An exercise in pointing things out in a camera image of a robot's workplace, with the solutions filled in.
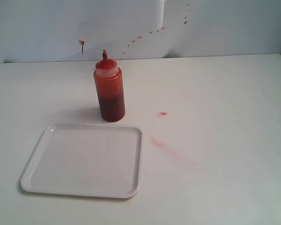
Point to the red ketchup squeeze bottle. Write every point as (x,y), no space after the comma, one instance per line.
(109,87)

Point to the white rectangular tray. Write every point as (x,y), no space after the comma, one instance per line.
(89,160)

